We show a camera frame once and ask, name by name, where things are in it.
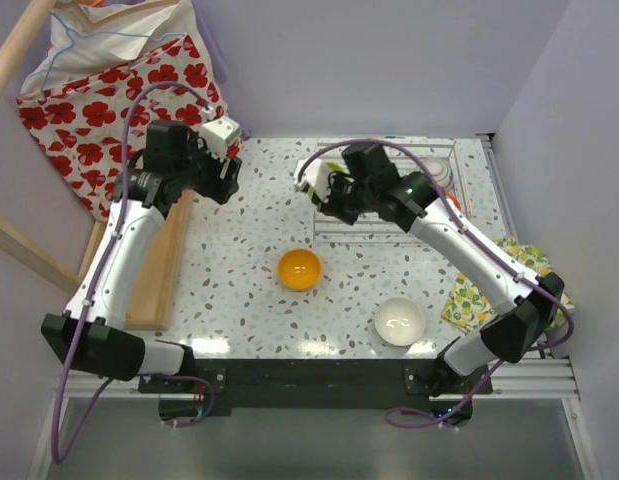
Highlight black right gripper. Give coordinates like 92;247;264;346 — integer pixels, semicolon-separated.
313;170;377;225

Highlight lime green bowl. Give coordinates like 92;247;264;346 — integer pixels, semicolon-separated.
303;159;351;201

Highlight blue white ceramic bowl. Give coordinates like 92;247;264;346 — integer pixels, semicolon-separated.
423;158;453;190

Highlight white wire dish rack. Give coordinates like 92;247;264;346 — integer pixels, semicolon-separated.
314;140;472;252

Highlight red orange plastic bowl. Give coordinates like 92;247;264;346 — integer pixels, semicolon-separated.
446;193;462;212

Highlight yellow orange plastic bowl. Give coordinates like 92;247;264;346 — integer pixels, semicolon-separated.
277;248;322;291

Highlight white plastic bowl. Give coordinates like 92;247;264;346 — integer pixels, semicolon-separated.
373;298;426;347

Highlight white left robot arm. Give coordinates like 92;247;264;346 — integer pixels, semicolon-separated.
41;116;241;392

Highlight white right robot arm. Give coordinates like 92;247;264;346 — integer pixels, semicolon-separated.
296;140;565;393

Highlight red poppy print bag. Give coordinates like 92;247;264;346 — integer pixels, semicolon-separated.
17;36;227;221

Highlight white cloth bag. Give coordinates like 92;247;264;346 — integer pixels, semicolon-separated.
20;1;204;95

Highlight wooden tray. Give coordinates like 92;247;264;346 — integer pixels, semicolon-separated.
65;190;193;330

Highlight lemon print cloth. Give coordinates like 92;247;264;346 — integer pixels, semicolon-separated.
441;236;555;334

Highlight wooden beam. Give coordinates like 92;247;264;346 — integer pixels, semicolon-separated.
0;216;80;294

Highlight wooden pole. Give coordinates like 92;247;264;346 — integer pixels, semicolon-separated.
0;0;55;97

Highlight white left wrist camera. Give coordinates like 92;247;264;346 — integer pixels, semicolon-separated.
199;116;242;160

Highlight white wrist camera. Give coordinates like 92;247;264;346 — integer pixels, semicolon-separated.
199;116;242;160
293;159;336;203

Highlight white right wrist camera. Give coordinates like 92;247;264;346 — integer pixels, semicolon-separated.
293;159;336;203

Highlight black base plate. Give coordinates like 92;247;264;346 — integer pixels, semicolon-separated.
138;359;492;420

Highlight aluminium rail frame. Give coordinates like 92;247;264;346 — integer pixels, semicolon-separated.
26;134;603;480

